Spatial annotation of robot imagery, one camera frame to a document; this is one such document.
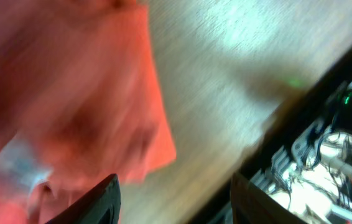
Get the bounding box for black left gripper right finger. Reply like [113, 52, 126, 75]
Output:
[230, 173, 305, 224]

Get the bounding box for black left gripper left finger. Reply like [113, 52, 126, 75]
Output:
[47, 174, 121, 224]

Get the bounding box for orange printed t-shirt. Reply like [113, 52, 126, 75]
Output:
[0, 0, 177, 223]

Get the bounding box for cluttered equipment below table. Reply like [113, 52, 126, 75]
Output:
[194, 58, 352, 224]

